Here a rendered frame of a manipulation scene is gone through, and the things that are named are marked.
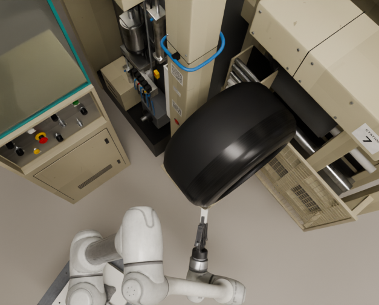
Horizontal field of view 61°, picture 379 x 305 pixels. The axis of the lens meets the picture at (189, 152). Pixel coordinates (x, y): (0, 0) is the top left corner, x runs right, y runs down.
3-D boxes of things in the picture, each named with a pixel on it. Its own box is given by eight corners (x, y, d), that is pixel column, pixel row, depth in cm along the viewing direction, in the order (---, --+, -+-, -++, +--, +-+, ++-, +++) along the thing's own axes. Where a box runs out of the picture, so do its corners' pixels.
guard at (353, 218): (222, 135, 247) (239, 91, 180) (223, 134, 247) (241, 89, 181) (303, 232, 226) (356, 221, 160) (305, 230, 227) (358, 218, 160)
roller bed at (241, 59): (223, 88, 192) (231, 58, 163) (242, 75, 195) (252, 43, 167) (245, 112, 187) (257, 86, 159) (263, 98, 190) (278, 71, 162)
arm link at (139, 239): (64, 279, 158) (66, 233, 165) (97, 276, 166) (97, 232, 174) (129, 267, 99) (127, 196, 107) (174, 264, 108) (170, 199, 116)
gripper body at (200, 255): (188, 258, 153) (191, 238, 152) (194, 252, 161) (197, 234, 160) (204, 262, 150) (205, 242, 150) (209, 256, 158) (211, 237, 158)
